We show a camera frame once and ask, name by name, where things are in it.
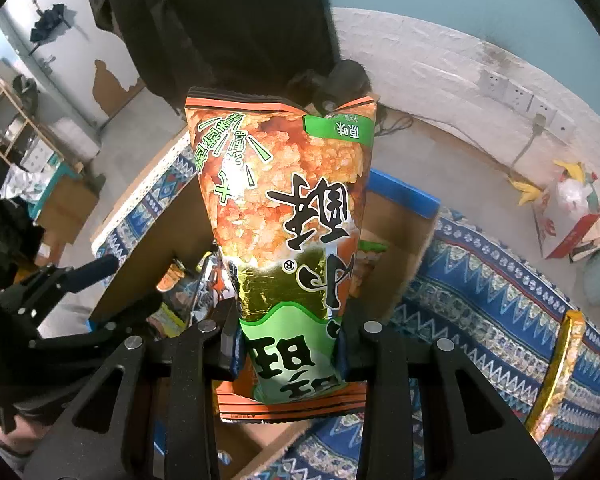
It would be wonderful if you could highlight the dark coat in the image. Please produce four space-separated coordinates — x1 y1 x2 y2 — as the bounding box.
82 0 343 111

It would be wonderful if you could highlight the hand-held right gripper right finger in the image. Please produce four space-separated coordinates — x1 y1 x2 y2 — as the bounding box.
334 317 553 480

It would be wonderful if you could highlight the black cable tangle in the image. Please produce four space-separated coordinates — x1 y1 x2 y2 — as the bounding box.
375 112 416 138

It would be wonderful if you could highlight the long yellow snack packet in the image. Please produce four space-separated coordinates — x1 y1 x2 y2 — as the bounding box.
524 310 587 441

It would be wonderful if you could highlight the dark round object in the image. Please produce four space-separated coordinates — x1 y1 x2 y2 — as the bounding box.
285 59 373 111

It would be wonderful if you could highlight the grey plug cable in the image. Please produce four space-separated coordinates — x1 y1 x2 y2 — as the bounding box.
420 112 548 173

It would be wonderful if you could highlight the blue patterned blanket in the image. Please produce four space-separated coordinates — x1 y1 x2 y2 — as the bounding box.
90 142 600 480

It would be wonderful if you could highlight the yellow green snack packet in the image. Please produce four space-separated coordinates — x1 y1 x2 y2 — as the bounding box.
147 307 186 338

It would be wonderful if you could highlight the person's left forearm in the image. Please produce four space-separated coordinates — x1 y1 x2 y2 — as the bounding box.
0 380 46 466

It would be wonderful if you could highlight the crumpled plastic sheet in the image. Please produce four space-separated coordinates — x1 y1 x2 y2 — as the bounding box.
0 165 46 203

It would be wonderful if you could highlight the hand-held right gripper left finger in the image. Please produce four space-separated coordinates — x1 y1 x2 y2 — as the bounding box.
22 302 243 480

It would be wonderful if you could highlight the blue-edged cardboard box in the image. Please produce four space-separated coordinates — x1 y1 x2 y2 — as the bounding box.
87 130 442 480

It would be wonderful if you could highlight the banana peel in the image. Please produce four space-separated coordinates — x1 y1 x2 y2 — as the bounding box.
552 160 598 183
507 172 543 206

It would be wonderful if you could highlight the small black snack packet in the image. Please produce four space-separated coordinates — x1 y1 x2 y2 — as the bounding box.
156 259 201 311

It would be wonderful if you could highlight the black umbrella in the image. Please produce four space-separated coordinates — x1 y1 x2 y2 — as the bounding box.
29 4 73 43

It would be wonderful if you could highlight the orange green rice cracker packet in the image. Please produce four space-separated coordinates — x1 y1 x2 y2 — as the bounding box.
184 86 378 426

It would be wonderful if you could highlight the dark silver snack packet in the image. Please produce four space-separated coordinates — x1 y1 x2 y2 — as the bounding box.
187 250 236 321

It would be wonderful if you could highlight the teal box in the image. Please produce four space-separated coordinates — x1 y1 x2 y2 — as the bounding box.
27 152 83 196

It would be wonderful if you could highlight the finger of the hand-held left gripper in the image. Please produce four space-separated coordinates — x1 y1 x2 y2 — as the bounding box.
62 254 121 288
87 292 163 333

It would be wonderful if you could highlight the white red paper bag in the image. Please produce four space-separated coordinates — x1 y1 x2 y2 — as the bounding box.
532 162 600 261

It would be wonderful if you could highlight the wooden shelf rack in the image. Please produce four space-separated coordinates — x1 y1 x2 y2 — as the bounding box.
0 52 56 166

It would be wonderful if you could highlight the white wall socket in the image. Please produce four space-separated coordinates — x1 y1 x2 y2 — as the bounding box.
550 107 578 133
527 95 556 121
505 81 533 108
479 70 510 96

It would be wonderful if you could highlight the white foam roll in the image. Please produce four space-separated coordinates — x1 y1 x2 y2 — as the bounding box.
50 115 101 161

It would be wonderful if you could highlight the brown cardboard box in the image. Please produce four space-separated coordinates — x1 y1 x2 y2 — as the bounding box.
32 175 101 246

